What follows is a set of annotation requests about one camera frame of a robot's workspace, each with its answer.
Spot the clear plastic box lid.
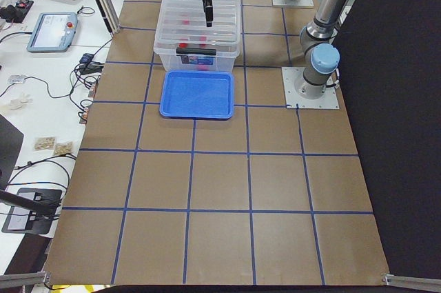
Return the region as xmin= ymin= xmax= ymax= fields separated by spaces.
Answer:
xmin=154 ymin=0 xmax=241 ymax=54

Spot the clear plastic storage box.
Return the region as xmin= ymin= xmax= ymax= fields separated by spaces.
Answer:
xmin=154 ymin=0 xmax=242 ymax=72

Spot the blue plastic tray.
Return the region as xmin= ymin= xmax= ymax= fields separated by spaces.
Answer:
xmin=159 ymin=70 xmax=234 ymax=120

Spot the teach pendant near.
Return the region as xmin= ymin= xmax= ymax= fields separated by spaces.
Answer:
xmin=27 ymin=12 xmax=78 ymax=53

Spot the black box latch handle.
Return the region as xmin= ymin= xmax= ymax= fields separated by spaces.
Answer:
xmin=176 ymin=48 xmax=216 ymax=56

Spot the black camera stand base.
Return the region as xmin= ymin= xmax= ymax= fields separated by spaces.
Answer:
xmin=1 ymin=188 xmax=62 ymax=235

